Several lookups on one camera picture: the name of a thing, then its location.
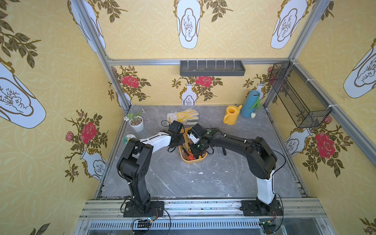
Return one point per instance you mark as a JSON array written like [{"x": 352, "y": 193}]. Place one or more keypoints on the yellow plastic storage box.
[{"x": 186, "y": 145}]

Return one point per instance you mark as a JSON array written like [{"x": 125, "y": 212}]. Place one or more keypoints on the black wire mesh basket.
[{"x": 304, "y": 104}]

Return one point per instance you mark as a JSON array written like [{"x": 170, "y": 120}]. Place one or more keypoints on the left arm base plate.
[{"x": 130, "y": 209}]

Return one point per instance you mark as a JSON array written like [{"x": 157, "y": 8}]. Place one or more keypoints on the grey wall shelf rack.
[{"x": 212, "y": 67}]

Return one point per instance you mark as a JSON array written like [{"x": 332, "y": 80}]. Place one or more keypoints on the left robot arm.
[{"x": 133, "y": 166}]

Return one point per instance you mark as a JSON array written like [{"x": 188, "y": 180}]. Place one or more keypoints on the green tape roll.
[{"x": 127, "y": 138}]

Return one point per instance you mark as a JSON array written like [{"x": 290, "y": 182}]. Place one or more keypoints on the yellow watering can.
[{"x": 232, "y": 113}]

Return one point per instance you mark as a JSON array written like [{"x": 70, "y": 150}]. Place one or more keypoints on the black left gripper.
[{"x": 182, "y": 142}]

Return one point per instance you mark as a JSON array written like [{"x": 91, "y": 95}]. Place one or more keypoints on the white potted succulent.
[{"x": 135, "y": 121}]

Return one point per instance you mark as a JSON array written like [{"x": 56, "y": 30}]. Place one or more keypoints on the yellow white work glove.
[{"x": 186, "y": 117}]

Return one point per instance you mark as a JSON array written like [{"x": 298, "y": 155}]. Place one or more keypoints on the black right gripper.
[{"x": 195, "y": 147}]

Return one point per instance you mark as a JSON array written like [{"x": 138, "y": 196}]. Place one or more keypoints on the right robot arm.
[{"x": 260, "y": 157}]

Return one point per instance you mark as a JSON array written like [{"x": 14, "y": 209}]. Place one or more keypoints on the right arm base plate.
[{"x": 258, "y": 208}]

